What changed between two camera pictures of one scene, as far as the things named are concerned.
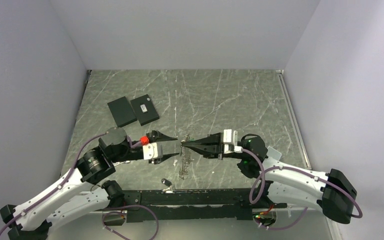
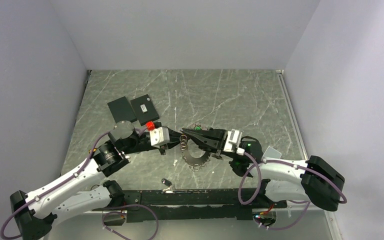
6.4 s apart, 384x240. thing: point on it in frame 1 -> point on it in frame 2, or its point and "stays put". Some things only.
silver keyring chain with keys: x=183 y=170 -> x=195 y=164
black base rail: x=216 y=204 stays put
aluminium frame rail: x=293 y=117 stays put
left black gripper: x=157 y=135 -> x=174 y=141
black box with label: x=144 y=110 stays put
